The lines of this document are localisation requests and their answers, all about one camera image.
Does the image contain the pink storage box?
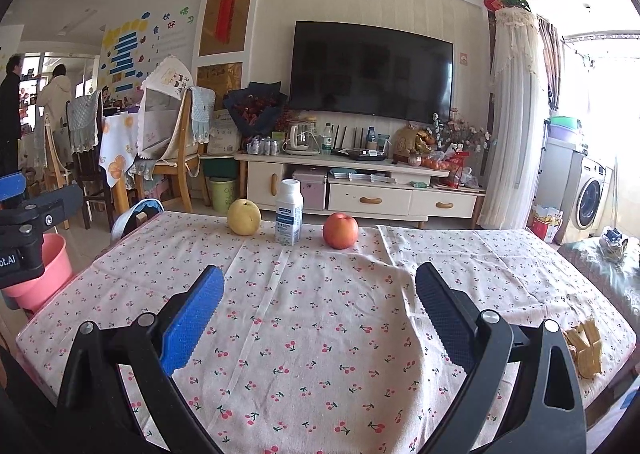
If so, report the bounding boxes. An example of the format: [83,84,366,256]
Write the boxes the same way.
[292,171,329,211]

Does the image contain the printed paper bag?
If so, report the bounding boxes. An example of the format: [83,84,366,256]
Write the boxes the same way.
[530,204,563,245]

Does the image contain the lace covered air conditioner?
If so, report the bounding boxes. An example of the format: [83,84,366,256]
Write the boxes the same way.
[489,9,548,231]

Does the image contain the black television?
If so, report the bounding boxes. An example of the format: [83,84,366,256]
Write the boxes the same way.
[289,21,455,115]

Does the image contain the white television cabinet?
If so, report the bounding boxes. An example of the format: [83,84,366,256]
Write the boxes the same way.
[235,151,486,230]

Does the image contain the blue and yellow wall stickers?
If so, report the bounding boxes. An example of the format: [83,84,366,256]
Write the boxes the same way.
[100,7,197,85]

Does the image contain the dark chair with grey cover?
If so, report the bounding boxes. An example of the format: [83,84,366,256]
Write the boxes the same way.
[66,89,113,230]

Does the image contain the dining table with orange-print cloth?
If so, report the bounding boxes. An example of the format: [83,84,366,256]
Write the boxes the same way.
[99,114,141,230]

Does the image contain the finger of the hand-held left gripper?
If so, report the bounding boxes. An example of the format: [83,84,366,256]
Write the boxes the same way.
[0,184,84,237]
[0,173,27,211]

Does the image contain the yellow pear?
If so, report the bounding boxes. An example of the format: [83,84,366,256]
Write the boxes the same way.
[227,199,262,236]

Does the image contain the white electric kettle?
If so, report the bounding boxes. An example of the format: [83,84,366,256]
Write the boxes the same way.
[282,120,321,156]

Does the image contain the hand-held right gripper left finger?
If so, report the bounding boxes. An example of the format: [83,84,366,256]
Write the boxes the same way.
[57,265,225,454]

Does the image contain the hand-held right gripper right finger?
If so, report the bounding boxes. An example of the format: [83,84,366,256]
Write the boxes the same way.
[415,261,587,454]

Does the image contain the golden ornament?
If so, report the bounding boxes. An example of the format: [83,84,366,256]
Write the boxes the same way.
[391,125,437,163]

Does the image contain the green waste bin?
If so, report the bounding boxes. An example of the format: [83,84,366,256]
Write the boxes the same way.
[208,177,239,214]

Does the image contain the artificial flower bouquet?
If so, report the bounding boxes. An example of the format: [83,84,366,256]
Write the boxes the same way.
[431,108,493,157]

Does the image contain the gold foil wrapper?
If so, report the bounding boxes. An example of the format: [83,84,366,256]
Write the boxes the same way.
[564,318,602,380]

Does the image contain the cat print cushioned chair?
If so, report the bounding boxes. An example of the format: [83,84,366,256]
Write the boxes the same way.
[111,199,166,240]

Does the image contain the bag of oranges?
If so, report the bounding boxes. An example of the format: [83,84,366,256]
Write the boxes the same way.
[421,153,466,174]

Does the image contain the dark wrapped red flower bouquet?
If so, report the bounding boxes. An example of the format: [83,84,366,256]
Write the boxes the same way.
[223,81,290,139]

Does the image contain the red apple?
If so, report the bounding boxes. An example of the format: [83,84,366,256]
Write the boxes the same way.
[322,213,360,250]

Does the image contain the stacked plastic basins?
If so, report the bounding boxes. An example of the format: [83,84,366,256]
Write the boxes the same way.
[547,115,583,142]

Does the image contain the wooden chair with knitted cloth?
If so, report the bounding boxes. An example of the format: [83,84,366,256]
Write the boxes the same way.
[132,84,208,212]

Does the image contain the row of small silver bottles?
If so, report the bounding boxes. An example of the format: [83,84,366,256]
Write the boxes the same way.
[248,135,281,155]

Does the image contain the white printed sack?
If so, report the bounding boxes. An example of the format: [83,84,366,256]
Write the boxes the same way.
[207,109,241,156]

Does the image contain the washing machine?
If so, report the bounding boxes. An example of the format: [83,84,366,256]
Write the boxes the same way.
[565,157,618,240]

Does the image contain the white cloth covered box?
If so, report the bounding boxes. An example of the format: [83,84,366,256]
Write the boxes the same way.
[137,56,195,160]

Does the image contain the pink plastic bucket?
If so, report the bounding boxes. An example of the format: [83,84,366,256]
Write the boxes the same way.
[2,233,76,311]

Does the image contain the cherry print tablecloth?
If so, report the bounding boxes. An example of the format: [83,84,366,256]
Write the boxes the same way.
[15,211,640,454]

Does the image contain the white plastic bottle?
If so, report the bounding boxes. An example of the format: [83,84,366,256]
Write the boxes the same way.
[275,179,304,246]

